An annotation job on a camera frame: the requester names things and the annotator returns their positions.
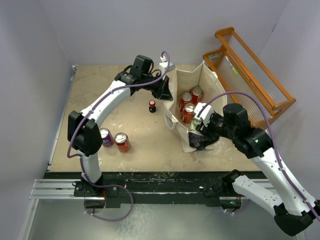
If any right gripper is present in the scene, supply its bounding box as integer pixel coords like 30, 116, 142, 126
196, 111, 238, 140

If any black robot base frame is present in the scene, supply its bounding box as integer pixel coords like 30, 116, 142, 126
43, 171, 246, 210

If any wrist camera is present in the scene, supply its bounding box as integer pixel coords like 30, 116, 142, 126
193, 102, 215, 127
158, 56, 176, 75

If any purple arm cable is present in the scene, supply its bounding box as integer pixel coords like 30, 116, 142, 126
199, 90, 320, 223
67, 51, 172, 222

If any aluminium rail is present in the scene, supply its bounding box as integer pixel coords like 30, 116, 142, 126
28, 178, 86, 201

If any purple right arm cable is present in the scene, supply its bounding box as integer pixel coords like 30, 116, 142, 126
199, 90, 320, 223

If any small dark red-capped bottle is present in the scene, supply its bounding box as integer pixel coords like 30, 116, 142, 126
148, 100, 157, 113

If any purple soda can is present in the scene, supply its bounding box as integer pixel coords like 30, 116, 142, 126
99, 128, 114, 148

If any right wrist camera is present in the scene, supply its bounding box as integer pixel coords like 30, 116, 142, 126
193, 102, 215, 127

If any cream canvas tote bag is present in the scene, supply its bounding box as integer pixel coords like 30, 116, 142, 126
163, 63, 225, 153

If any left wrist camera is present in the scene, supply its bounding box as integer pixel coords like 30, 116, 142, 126
158, 56, 176, 75

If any green-capped marker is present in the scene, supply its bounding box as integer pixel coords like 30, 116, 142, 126
225, 56, 239, 76

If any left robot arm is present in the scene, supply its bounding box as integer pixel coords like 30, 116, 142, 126
67, 51, 173, 196

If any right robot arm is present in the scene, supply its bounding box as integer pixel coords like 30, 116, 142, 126
194, 102, 320, 237

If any clear bottle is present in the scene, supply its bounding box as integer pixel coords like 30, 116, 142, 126
190, 119, 202, 131

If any red cola can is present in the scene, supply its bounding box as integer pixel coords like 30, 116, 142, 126
179, 92, 193, 112

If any orange wooden rack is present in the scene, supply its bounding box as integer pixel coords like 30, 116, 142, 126
203, 27, 296, 129

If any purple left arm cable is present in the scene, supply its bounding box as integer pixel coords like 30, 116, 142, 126
67, 51, 172, 222

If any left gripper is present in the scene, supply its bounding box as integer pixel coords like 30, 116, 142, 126
141, 72, 173, 101

